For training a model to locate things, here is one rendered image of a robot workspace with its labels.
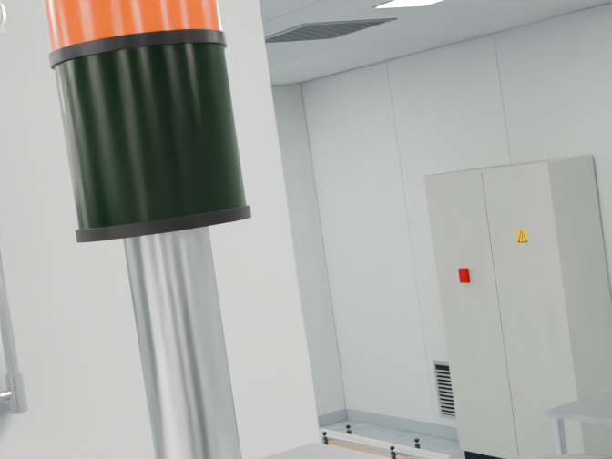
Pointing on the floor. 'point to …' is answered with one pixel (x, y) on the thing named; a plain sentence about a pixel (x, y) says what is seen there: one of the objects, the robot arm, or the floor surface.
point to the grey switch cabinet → (523, 302)
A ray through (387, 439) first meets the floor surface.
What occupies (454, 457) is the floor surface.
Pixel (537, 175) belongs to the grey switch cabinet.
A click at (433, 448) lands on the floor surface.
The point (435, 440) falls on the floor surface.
